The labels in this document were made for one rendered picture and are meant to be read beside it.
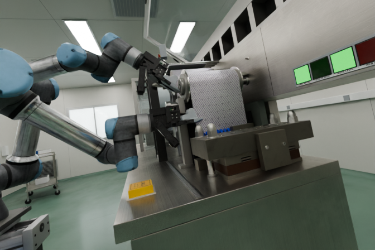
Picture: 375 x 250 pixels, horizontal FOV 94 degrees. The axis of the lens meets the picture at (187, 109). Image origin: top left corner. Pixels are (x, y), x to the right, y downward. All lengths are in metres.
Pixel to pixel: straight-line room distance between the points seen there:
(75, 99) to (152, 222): 6.29
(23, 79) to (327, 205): 0.87
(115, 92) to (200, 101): 5.79
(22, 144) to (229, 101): 0.97
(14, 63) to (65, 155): 6.13
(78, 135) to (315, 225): 0.78
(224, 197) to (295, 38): 0.56
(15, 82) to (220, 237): 0.59
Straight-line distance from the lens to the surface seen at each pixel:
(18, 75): 0.56
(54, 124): 0.71
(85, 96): 6.58
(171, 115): 0.66
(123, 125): 0.64
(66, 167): 6.67
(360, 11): 0.64
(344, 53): 0.63
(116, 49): 0.78
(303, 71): 0.70
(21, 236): 1.06
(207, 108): 0.74
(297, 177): 0.62
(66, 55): 0.69
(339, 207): 0.75
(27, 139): 1.11
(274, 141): 0.61
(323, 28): 0.68
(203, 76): 0.77
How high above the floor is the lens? 1.08
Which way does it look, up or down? 5 degrees up
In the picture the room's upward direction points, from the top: 9 degrees counter-clockwise
